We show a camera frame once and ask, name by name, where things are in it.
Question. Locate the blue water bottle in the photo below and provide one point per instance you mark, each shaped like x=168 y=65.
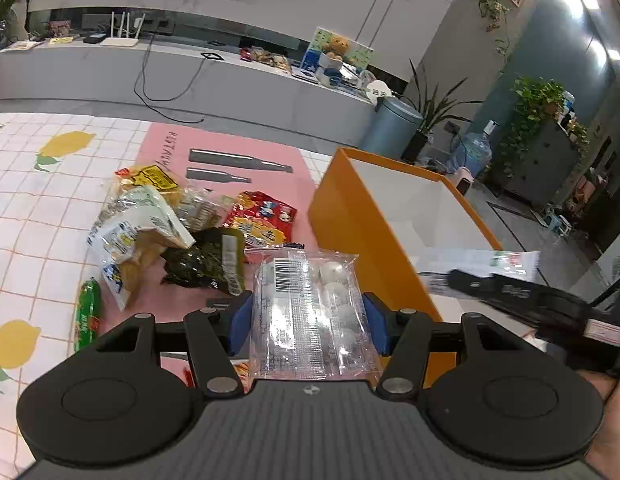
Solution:
x=474 y=152

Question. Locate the green sausage tube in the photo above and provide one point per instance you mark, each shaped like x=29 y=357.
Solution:
x=87 y=315

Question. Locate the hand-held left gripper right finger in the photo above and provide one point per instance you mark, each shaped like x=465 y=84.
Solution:
x=375 y=325

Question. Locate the pink printed table mat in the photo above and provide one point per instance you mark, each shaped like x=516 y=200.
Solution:
x=220 y=137

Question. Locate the white blue-print pastry bag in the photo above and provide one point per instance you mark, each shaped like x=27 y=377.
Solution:
x=120 y=260

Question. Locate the white and green snack bag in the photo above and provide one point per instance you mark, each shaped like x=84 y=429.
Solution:
x=160 y=215

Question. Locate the white flat scale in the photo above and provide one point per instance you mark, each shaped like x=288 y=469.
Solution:
x=305 y=74

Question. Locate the hanging vine plant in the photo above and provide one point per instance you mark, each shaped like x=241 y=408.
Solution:
x=492 y=10

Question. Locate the yellow chips bag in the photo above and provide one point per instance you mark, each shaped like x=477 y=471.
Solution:
x=152 y=177

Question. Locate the brown teddy bear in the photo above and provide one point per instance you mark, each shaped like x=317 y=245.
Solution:
x=336 y=44

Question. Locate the grey drawer cabinet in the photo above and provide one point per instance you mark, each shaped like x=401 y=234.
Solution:
x=544 y=160

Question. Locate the blue-grey pedal trash bin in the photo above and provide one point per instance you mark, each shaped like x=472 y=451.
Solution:
x=389 y=127

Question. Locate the trailing green pothos plant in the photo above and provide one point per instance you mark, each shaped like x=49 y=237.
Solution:
x=532 y=100

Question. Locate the teddy bear gift box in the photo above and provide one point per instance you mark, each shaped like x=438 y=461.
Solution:
x=362 y=55

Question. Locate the dark green seaweed packet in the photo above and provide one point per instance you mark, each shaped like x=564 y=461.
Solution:
x=200 y=260

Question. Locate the pink floral box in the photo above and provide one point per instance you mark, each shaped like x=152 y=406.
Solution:
x=59 y=28

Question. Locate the pile of small snacks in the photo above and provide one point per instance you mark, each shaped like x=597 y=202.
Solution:
x=265 y=57

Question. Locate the small black box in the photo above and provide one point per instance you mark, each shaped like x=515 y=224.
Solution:
x=95 y=38

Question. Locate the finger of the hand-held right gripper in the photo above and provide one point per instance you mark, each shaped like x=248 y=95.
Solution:
x=494 y=287

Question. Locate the clear packet of white candies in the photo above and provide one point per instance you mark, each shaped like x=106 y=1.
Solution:
x=290 y=320

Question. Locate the blue and white jar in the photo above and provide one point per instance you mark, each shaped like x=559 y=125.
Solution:
x=330 y=66

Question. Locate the white router with antennas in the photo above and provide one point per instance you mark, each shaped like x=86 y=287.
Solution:
x=121 y=40

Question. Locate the white plastic bottle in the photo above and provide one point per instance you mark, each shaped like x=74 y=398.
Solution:
x=567 y=102

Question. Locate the grey television console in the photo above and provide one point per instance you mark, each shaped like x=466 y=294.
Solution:
x=90 y=70

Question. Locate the white snack packet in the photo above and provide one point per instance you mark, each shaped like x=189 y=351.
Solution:
x=479 y=262

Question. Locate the checked lemon-print tablecloth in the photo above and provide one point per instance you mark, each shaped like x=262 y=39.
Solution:
x=35 y=240

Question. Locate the small plastic stools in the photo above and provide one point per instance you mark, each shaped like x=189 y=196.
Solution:
x=557 y=221

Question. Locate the person's right hand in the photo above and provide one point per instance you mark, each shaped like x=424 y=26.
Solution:
x=617 y=420

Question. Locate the small pink heater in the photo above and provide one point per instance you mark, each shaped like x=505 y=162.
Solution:
x=463 y=182

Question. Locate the orange cardboard box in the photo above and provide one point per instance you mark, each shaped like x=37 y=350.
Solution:
x=360 y=230

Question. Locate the long-leaf potted plant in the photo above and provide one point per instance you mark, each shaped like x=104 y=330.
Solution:
x=429 y=110

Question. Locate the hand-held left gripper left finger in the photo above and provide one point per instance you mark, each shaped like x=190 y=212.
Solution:
x=241 y=325

